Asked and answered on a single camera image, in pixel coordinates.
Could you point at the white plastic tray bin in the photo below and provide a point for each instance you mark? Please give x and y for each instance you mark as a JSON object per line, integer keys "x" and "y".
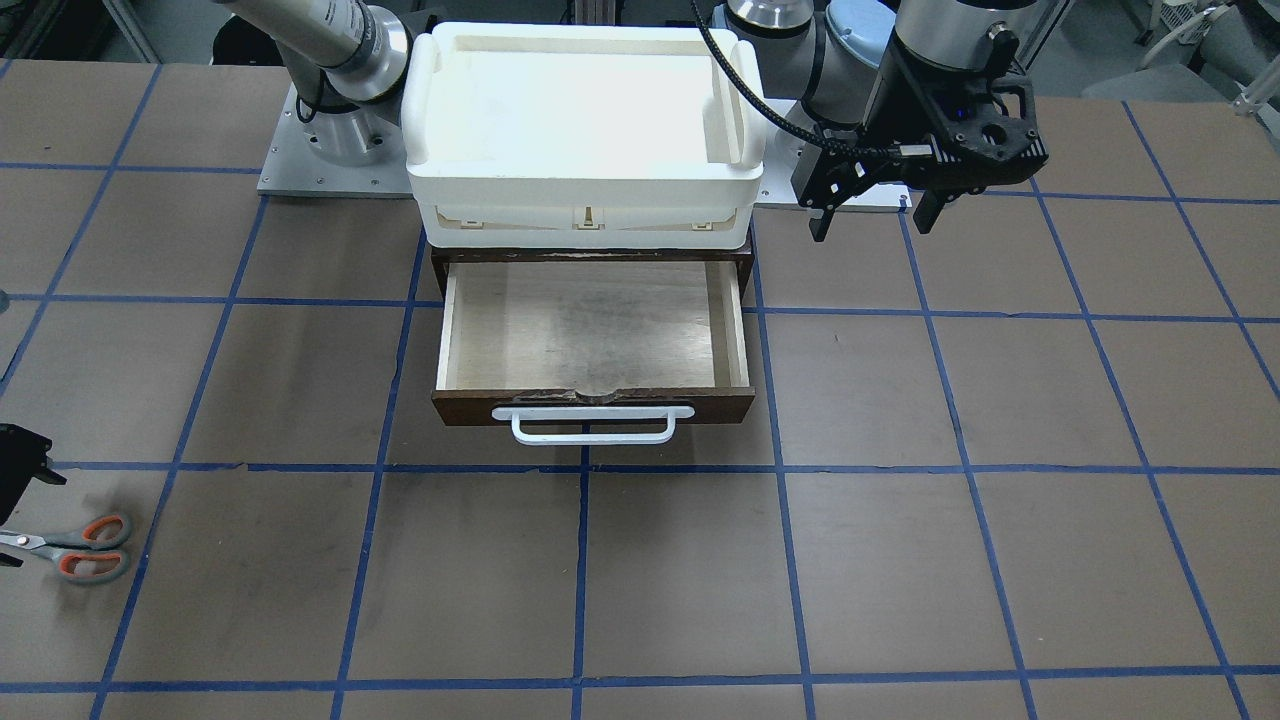
{"x": 581, "y": 137}

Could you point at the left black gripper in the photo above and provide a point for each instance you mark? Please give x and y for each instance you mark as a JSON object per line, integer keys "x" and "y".
{"x": 893, "y": 100}

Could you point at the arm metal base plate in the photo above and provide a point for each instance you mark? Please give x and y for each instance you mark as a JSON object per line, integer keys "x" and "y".
{"x": 782, "y": 153}
{"x": 354, "y": 155}

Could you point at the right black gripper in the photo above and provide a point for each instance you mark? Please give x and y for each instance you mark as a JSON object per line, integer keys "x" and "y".
{"x": 20, "y": 468}

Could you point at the grey orange scissors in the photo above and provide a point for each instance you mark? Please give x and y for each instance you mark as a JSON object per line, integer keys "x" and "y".
{"x": 87, "y": 556}

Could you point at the wooden drawer with white handle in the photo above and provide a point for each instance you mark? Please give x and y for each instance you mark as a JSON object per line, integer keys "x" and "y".
{"x": 603, "y": 341}

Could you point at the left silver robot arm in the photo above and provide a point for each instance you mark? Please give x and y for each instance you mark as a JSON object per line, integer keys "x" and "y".
{"x": 819, "y": 60}

